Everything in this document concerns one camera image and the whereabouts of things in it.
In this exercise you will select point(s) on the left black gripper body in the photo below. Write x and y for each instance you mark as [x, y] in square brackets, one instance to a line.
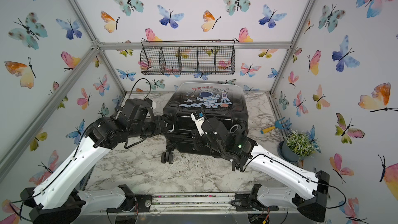
[150, 128]

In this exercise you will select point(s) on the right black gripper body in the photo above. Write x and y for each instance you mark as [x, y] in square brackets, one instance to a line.
[202, 142]

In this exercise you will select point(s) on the silver black space suitcase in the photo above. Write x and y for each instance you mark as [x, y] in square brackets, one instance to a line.
[225, 102]

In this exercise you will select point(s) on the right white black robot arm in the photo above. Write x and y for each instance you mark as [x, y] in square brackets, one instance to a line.
[306, 191]

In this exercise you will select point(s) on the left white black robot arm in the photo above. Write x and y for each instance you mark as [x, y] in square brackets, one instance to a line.
[57, 201]

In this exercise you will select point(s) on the blue yellow garden rake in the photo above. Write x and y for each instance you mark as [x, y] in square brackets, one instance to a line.
[281, 124]

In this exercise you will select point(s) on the flowering plant in grey pot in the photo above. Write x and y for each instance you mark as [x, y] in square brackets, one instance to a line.
[296, 147]

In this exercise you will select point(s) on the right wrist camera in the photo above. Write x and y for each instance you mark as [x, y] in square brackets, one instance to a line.
[199, 118]

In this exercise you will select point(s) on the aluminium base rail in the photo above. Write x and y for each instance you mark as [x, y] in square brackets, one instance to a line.
[192, 203]

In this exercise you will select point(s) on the black wire wall basket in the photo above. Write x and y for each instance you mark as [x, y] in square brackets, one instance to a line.
[196, 57]

